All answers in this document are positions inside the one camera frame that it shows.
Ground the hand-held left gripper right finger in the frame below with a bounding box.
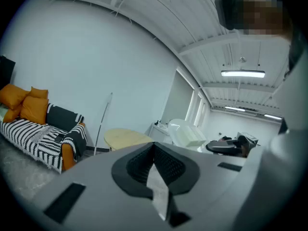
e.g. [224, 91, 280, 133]
[154, 142, 265, 231]

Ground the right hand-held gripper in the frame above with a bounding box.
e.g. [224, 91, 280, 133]
[205, 131, 259, 158]

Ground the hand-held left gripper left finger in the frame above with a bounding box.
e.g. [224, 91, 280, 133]
[26, 142, 167, 231]

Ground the pale sponge block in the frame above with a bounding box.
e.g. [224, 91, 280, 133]
[179, 125, 197, 147]
[190, 128, 207, 144]

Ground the white round plate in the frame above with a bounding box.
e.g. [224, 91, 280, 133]
[167, 118, 210, 153]

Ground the round wooden table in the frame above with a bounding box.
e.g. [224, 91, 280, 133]
[103, 128, 154, 152]

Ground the white sink cabinet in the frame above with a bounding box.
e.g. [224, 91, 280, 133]
[148, 122, 174, 144]

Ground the thin metal floor lamp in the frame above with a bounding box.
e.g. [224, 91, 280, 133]
[93, 92, 114, 156]

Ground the grey window blind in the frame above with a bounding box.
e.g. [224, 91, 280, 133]
[161, 70, 195, 127]

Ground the orange armchair with striped blanket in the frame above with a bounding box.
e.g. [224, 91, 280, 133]
[0, 103, 88, 175]

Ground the orange cushion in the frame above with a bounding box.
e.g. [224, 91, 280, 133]
[20, 96, 50, 125]
[2, 104, 23, 124]
[0, 84, 31, 110]
[28, 86, 49, 100]

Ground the pale green cushion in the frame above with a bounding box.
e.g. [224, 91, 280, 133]
[0, 103, 9, 122]

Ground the person's black shirt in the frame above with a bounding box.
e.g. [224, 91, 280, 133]
[278, 20, 308, 135]

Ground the person's head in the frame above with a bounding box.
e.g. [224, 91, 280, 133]
[243, 0, 283, 36]

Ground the black television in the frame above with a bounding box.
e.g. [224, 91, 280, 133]
[0, 55, 16, 90]

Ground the black head camera mount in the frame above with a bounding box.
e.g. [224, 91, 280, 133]
[214, 0, 245, 31]

